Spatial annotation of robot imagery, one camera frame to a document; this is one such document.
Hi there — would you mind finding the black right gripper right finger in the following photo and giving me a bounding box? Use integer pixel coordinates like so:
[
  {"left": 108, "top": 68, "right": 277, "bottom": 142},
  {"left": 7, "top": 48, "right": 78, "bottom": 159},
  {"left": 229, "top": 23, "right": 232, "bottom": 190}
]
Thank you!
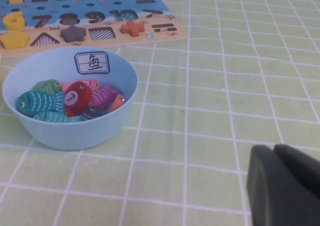
[{"left": 273, "top": 143, "right": 320, "bottom": 200}]

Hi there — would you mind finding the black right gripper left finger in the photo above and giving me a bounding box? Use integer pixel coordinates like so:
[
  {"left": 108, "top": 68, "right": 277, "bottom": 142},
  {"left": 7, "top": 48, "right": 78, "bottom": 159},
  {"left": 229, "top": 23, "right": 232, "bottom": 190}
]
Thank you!
[{"left": 246, "top": 144, "right": 320, "bottom": 226}]

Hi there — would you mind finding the orange wooden fish piece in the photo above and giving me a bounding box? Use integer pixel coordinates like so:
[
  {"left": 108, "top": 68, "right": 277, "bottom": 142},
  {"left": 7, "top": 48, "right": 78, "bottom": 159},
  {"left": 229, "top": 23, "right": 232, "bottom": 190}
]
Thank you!
[{"left": 107, "top": 93, "right": 129, "bottom": 113}]

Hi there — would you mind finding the purple wooden fish piece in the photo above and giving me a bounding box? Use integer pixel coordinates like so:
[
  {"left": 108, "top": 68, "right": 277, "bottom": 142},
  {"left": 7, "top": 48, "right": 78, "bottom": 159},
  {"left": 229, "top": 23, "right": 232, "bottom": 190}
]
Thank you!
[{"left": 88, "top": 83, "right": 121, "bottom": 111}]

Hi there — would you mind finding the blue wooden number puzzle board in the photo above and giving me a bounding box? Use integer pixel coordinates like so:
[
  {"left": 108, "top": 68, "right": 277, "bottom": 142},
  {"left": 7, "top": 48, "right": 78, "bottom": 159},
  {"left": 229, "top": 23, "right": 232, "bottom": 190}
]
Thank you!
[{"left": 0, "top": 0, "right": 188, "bottom": 60}]

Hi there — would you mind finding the light blue plastic bowl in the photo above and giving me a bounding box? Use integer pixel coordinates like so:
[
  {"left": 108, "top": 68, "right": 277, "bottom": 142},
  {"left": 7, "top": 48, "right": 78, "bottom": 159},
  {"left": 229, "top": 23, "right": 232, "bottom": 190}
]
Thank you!
[{"left": 1, "top": 46, "right": 140, "bottom": 151}]

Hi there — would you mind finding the pink wooden fish piece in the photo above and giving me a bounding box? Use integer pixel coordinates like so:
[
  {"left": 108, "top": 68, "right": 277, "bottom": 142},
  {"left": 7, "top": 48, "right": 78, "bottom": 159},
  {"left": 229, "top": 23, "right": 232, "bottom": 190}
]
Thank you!
[{"left": 60, "top": 78, "right": 101, "bottom": 93}]

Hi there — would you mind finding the orange plus sign piece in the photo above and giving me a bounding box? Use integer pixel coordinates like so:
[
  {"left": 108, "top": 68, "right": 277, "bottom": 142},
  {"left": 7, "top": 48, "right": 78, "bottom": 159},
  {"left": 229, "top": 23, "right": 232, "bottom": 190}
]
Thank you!
[{"left": 120, "top": 20, "right": 146, "bottom": 37}]

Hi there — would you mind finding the green wooden fish piece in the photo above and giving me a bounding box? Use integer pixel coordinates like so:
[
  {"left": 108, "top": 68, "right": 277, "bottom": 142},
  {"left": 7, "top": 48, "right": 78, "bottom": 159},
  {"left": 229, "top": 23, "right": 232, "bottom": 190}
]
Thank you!
[{"left": 31, "top": 79, "right": 63, "bottom": 95}]

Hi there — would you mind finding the dark brown star piece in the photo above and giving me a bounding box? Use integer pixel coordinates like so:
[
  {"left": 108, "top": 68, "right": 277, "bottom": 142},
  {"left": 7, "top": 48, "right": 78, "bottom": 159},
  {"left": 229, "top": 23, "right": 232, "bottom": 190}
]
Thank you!
[{"left": 59, "top": 25, "right": 87, "bottom": 43}]

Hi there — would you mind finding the yellow pentagon piece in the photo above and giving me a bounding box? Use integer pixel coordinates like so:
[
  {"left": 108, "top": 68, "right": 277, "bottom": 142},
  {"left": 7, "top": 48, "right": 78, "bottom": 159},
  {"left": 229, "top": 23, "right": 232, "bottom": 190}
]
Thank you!
[{"left": 0, "top": 30, "right": 31, "bottom": 50}]

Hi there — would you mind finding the yellow number six piece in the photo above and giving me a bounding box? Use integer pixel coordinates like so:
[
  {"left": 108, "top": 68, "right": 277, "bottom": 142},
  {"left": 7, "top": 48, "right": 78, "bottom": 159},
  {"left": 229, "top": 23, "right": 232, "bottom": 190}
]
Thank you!
[{"left": 2, "top": 10, "right": 27, "bottom": 31}]

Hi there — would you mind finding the green checked tablecloth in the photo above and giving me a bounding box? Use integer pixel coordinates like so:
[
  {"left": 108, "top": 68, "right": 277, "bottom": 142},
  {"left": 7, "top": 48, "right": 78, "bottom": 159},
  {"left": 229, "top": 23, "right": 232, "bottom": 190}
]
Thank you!
[{"left": 0, "top": 0, "right": 320, "bottom": 226}]

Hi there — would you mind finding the dark navy wooden fish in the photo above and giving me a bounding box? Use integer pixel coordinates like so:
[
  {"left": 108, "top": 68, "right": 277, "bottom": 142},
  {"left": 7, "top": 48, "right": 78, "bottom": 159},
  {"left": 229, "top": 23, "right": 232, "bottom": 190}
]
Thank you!
[{"left": 78, "top": 106, "right": 103, "bottom": 121}]

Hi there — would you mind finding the red fish with seven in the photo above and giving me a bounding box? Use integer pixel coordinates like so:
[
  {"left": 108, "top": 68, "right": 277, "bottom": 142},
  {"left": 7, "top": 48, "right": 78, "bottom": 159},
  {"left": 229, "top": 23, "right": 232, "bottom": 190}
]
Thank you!
[{"left": 63, "top": 80, "right": 93, "bottom": 118}]

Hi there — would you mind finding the white fish character label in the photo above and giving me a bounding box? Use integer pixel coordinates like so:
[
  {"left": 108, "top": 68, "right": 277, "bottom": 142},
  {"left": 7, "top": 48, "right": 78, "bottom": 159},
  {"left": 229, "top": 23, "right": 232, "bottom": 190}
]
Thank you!
[{"left": 73, "top": 51, "right": 111, "bottom": 75}]

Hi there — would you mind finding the slim teal wooden fish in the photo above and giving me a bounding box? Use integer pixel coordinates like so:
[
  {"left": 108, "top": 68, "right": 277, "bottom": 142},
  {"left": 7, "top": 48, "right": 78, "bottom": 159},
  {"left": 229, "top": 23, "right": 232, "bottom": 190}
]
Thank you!
[{"left": 32, "top": 111, "right": 82, "bottom": 123}]

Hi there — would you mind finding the large teal wooden fish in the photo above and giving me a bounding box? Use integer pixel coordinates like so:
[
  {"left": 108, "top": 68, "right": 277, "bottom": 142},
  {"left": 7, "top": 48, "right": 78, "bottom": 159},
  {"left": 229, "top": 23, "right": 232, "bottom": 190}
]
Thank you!
[{"left": 16, "top": 90, "right": 66, "bottom": 116}]

